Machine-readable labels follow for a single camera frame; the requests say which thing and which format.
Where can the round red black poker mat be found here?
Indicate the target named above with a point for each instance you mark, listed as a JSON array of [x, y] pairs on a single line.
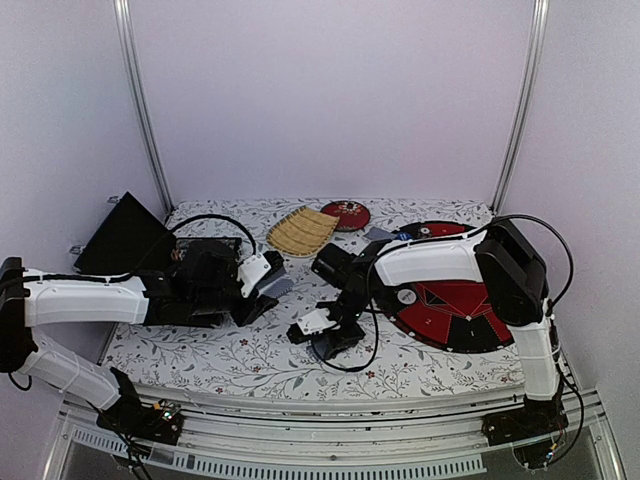
[[451, 315]]

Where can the white dealer button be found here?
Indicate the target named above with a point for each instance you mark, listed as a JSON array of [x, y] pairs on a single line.
[[406, 296]]

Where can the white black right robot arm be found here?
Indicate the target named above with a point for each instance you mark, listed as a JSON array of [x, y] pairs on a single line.
[[500, 257]]

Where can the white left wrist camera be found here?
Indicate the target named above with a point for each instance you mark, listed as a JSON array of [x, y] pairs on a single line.
[[251, 271]]

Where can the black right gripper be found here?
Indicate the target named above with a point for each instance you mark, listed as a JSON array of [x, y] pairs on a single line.
[[340, 342]]

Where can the aluminium frame post right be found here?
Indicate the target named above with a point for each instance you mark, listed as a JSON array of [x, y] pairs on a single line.
[[534, 54]]

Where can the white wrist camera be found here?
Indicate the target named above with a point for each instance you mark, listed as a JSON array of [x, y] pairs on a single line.
[[313, 323], [251, 271]]

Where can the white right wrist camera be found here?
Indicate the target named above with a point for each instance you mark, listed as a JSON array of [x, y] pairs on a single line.
[[313, 323]]

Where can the red floral round plate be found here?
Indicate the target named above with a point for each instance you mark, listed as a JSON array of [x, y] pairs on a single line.
[[351, 215]]

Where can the woven bamboo tray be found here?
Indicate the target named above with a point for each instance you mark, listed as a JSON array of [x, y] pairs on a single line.
[[302, 233]]

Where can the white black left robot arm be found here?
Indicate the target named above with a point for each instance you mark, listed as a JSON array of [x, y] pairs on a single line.
[[31, 298]]

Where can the blue small blind button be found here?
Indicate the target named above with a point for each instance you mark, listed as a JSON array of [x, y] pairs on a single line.
[[403, 236]]

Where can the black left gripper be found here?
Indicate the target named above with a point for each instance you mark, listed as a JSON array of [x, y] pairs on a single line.
[[253, 309]]

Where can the black poker set case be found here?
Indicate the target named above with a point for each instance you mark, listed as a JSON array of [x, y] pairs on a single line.
[[130, 239]]

